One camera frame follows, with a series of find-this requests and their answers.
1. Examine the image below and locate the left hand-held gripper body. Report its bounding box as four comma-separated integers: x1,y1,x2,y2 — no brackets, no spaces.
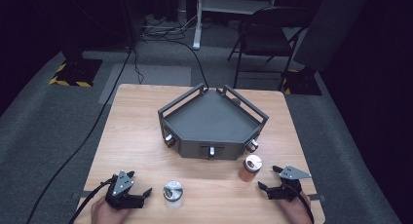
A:
104,169,145,210

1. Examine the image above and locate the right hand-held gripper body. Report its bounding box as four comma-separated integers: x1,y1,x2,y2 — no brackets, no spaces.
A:
266,165,313,203

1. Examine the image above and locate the orange spice jar silver lid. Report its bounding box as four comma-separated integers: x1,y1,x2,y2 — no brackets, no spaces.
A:
238,154,263,183

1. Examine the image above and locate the white spice jar silver lid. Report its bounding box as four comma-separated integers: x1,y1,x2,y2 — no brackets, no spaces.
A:
162,180,184,209

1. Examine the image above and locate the dark grey corner rack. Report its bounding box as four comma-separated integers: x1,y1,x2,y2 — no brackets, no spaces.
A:
157,83,270,162

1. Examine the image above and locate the person's right hand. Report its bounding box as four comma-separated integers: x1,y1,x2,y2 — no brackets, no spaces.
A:
276,191,315,224

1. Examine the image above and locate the person's left hand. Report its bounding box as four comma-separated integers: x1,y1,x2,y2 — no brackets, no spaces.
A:
91,196,131,224

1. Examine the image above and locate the grey tape strip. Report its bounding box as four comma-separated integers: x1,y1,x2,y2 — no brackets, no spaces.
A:
307,193,326,203

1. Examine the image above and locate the black yellow-striped stand base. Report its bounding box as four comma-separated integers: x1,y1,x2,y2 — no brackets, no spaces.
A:
48,57,103,88
282,67,322,96

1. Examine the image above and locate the black folding chair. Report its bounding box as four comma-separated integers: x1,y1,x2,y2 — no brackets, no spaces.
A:
227,6,310,91

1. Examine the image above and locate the grey padded panel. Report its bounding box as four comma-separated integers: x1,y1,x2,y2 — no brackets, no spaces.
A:
293,0,373,72

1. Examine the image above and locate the white metal stand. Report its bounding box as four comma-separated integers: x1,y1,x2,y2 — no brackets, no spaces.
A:
192,0,280,51

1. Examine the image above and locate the right hand-held gripper cable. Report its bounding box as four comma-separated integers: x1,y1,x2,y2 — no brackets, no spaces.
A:
285,181,316,224

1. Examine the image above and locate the hand-held gripper cable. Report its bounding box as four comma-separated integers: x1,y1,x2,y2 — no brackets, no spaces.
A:
285,181,316,224
67,176,118,224

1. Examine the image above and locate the left hand-held gripper cable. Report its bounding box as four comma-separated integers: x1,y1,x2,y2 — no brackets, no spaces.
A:
67,176,118,224

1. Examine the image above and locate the long black floor cable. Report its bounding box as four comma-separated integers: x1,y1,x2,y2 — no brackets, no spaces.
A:
24,45,134,224

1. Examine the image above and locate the curved black floor cable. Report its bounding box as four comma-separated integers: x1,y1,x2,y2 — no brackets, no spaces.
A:
139,38,209,89

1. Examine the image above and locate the bundle of floor cables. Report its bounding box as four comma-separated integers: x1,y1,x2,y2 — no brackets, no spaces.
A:
140,14,199,37

